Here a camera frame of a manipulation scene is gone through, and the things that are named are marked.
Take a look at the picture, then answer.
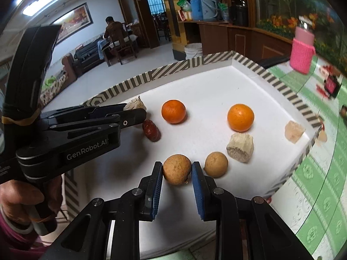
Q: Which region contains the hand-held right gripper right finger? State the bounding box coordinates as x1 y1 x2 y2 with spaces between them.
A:
191 161 318 260

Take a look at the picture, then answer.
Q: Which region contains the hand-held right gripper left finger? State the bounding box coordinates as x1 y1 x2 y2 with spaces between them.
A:
43 161 164 260

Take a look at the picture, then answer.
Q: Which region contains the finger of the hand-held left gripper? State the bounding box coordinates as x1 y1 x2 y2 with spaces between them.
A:
49 108 147 134
41 103 128 122

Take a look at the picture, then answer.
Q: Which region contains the red date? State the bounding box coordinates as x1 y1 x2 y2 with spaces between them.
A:
142 120 161 142

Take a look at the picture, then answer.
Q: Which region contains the orange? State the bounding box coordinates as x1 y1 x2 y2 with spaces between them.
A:
227 103 255 132
161 100 187 124

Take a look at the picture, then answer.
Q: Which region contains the striped cardboard box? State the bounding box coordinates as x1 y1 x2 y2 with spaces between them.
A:
64 51 324 260

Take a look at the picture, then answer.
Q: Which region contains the person's left forearm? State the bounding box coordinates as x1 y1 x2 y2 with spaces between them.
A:
0 206 46 260

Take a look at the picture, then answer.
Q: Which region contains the person's left hand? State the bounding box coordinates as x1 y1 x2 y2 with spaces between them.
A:
0 181 45 225

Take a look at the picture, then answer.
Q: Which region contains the yellow rubber band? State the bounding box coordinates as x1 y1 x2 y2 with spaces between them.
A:
1 108 41 125

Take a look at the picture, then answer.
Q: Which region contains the wooden sofa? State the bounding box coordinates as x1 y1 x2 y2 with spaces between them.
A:
39 54 78 106

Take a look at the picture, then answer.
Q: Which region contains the black low cabinet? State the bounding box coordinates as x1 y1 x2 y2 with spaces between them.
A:
74 39 109 72

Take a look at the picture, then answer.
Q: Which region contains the wooden chair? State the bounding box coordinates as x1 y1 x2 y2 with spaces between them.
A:
108 34 137 65

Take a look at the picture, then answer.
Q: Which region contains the white bucket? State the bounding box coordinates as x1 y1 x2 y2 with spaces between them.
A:
185 43 203 60

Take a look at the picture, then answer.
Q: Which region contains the green printed tablecloth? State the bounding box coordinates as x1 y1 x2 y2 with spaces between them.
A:
264 55 347 260

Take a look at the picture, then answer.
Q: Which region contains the green bag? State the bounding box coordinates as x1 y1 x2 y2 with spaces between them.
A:
177 0 192 13

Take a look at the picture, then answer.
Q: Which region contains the wooden cabinet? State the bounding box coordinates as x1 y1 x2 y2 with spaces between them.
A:
171 0 293 63

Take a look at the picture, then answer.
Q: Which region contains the blue thermos jug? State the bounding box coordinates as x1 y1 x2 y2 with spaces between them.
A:
190 0 204 21

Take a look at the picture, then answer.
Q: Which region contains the grey thermos jug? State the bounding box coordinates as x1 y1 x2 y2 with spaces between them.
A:
201 0 221 21

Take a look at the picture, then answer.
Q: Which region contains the black pot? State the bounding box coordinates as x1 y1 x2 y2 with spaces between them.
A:
230 0 248 27

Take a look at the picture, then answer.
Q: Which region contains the dark jar with cork lid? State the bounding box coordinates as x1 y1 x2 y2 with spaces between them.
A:
324 73 341 99

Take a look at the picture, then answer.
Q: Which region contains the pink bottle with knitted sleeve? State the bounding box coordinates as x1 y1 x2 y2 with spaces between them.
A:
290 16 316 74

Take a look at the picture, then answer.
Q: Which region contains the flower picture panel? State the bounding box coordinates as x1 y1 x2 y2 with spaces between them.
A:
255 0 347 68

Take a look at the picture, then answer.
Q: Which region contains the framed wall painting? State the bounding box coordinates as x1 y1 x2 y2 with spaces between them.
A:
53 2 93 45

